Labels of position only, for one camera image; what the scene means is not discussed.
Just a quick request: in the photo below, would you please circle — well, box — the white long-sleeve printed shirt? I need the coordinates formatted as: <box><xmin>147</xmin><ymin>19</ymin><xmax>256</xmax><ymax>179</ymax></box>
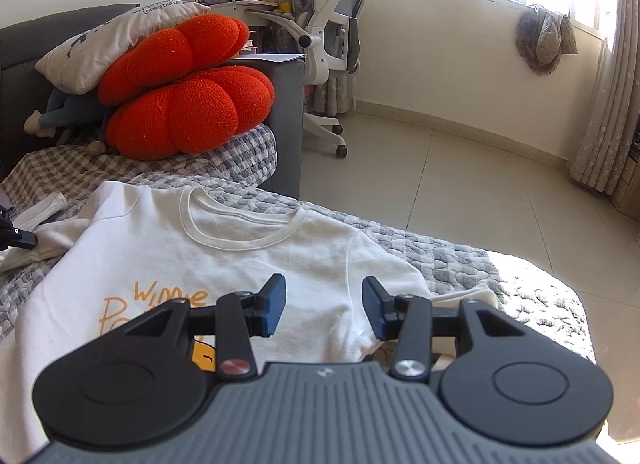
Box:
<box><xmin>0</xmin><ymin>181</ymin><xmax>501</xmax><ymax>450</ymax></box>

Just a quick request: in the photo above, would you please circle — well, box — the cluttered white desk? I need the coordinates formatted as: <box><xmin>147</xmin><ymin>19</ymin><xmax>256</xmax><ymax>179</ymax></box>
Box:
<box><xmin>195</xmin><ymin>0</ymin><xmax>311</xmax><ymax>64</ymax></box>

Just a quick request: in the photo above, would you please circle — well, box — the red flower-shaped cushion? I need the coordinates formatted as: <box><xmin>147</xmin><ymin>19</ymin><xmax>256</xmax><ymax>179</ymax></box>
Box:
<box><xmin>97</xmin><ymin>14</ymin><xmax>276</xmax><ymax>161</ymax></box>

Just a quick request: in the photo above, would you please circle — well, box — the grey furry hat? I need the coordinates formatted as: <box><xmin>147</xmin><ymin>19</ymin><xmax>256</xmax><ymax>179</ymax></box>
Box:
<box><xmin>516</xmin><ymin>4</ymin><xmax>579</xmax><ymax>75</ymax></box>

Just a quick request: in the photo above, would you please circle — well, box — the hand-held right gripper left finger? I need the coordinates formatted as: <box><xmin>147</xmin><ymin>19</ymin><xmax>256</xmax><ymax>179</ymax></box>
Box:
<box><xmin>120</xmin><ymin>273</ymin><xmax>288</xmax><ymax>385</ymax></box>

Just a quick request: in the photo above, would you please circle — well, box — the blue plush doll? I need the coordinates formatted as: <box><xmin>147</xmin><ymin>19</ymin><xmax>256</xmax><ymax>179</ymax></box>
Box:
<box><xmin>24</xmin><ymin>91</ymin><xmax>113</xmax><ymax>155</ymax></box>

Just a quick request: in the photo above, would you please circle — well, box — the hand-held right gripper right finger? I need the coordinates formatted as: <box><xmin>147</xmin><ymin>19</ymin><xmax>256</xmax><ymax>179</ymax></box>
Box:
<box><xmin>361</xmin><ymin>275</ymin><xmax>543</xmax><ymax>385</ymax></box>

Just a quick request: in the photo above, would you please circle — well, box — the white printed pillow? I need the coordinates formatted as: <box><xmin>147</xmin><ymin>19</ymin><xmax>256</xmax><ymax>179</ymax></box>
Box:
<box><xmin>34</xmin><ymin>0</ymin><xmax>211</xmax><ymax>94</ymax></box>

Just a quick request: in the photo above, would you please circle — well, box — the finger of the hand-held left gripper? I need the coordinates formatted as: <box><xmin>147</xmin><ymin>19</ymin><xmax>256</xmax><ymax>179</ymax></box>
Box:
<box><xmin>0</xmin><ymin>208</ymin><xmax>39</xmax><ymax>251</ymax></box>

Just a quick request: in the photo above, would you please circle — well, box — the dark grey sofa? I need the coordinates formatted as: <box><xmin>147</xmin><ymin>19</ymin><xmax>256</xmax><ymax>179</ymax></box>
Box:
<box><xmin>0</xmin><ymin>4</ymin><xmax>306</xmax><ymax>199</ymax></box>

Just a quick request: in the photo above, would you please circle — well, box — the grey checked quilt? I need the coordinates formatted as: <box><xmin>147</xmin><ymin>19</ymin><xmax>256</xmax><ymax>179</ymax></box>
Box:
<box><xmin>0</xmin><ymin>123</ymin><xmax>596</xmax><ymax>365</ymax></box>

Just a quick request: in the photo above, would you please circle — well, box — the white paper sheet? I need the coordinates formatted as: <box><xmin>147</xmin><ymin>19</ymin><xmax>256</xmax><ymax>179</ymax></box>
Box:
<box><xmin>232</xmin><ymin>50</ymin><xmax>306</xmax><ymax>65</ymax></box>

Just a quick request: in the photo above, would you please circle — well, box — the white office chair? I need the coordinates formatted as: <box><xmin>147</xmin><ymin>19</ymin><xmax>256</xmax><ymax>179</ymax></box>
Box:
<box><xmin>292</xmin><ymin>0</ymin><xmax>381</xmax><ymax>159</ymax></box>

